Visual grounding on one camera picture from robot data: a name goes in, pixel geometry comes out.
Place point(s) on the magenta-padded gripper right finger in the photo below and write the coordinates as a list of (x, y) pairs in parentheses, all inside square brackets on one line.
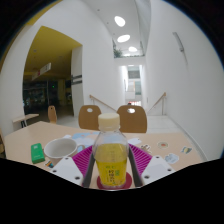
[(141, 156)]

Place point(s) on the yellow drink bottle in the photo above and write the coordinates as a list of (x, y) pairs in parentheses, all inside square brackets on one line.
[(111, 166)]

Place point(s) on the hanging white sign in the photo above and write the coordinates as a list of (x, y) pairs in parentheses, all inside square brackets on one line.
[(41, 70)]

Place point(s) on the wooden chairs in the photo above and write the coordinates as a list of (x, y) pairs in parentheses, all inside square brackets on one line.
[(131, 121)]

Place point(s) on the wooden side table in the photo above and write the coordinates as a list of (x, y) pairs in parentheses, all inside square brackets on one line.
[(25, 117)]

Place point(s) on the wooden stair handrail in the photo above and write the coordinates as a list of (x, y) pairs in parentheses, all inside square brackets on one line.
[(101, 102), (158, 101)]

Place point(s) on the small colourful sticker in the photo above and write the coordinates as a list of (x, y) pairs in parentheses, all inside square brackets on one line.
[(49, 163)]

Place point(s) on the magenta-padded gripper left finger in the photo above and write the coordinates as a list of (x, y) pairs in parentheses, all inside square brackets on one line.
[(79, 159)]

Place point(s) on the white mug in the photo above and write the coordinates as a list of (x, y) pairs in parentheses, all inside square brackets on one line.
[(60, 150)]

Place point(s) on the white and blue sticker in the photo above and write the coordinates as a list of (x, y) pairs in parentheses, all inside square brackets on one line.
[(171, 158)]

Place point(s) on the round ceiling lights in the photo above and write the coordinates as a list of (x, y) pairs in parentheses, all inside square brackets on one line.
[(120, 21)]

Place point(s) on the colourful printed paper sheet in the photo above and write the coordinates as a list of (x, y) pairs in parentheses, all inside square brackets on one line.
[(81, 136)]

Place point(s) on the green potted plant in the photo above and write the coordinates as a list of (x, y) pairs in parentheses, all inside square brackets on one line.
[(117, 53)]

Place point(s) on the round sticker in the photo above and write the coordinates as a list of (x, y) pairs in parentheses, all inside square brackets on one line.
[(162, 144)]

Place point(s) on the dark wall sign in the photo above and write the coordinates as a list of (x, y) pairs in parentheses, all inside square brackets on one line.
[(76, 79)]

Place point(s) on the small green box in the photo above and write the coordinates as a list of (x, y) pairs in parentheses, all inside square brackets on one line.
[(37, 153)]

